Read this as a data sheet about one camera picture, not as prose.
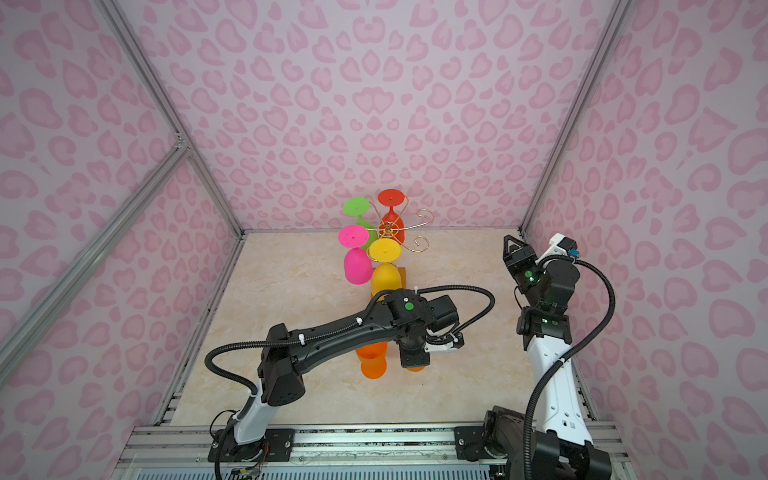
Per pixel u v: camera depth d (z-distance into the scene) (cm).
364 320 50
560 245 64
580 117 85
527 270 64
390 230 78
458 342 64
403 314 53
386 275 75
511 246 71
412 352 66
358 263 81
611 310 58
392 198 83
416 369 86
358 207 82
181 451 73
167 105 84
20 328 52
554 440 39
